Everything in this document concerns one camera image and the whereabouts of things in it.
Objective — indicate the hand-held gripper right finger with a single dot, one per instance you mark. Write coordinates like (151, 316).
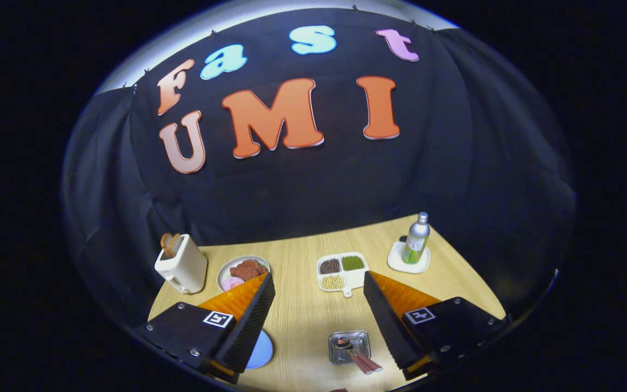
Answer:
(387, 326)

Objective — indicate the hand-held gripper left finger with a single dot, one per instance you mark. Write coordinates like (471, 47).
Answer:
(251, 326)

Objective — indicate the blue round plate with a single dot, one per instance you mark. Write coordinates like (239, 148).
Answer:
(263, 351)

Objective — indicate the perforated metal tray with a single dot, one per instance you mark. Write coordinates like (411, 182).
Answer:
(360, 340)

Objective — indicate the pink ham slices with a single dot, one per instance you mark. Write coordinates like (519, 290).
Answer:
(232, 283)

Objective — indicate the brown steak piece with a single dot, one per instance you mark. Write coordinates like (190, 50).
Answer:
(248, 269)

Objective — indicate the white divided bean dish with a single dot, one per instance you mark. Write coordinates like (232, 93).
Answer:
(357, 277)

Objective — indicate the oval white food plate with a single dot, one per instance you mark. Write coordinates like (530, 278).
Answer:
(225, 272)

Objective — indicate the white square coaster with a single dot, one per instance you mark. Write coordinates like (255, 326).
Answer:
(398, 264)

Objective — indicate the cream white toaster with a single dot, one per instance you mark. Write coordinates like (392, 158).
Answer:
(185, 269)

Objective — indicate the silver bottle with green label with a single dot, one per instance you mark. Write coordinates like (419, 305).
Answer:
(416, 242)

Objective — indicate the toasted bread slices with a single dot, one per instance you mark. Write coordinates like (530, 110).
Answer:
(170, 245)

